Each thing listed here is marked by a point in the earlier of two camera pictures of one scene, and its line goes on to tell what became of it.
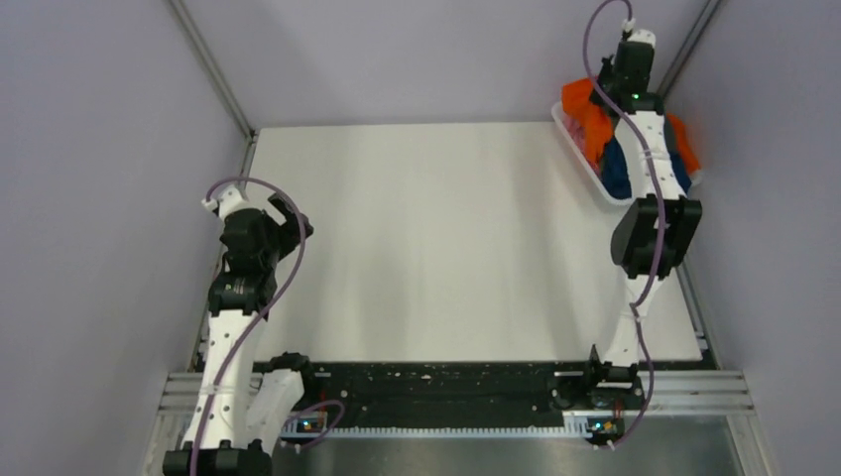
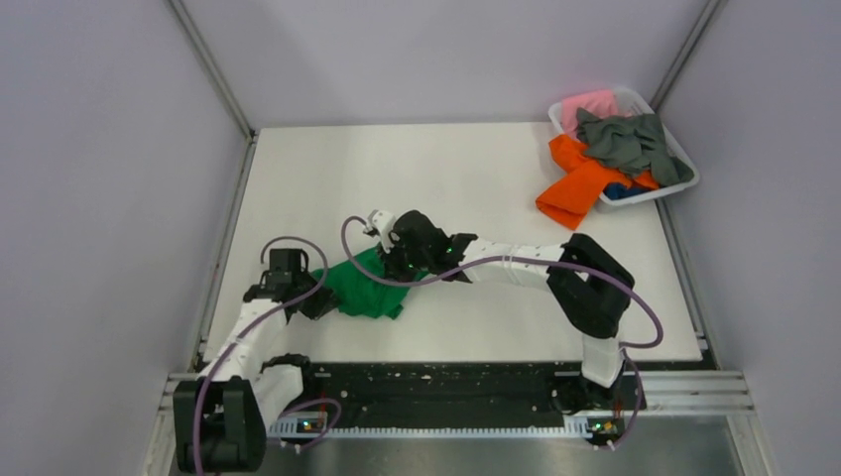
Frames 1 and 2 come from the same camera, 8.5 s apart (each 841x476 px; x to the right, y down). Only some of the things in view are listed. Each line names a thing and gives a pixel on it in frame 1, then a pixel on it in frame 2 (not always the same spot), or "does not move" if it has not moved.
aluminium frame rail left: (249, 136) does not move
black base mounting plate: (473, 394) does not move
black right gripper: (605, 64) → (392, 269)
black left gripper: (290, 231) → (305, 275)
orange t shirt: (596, 120) → (581, 181)
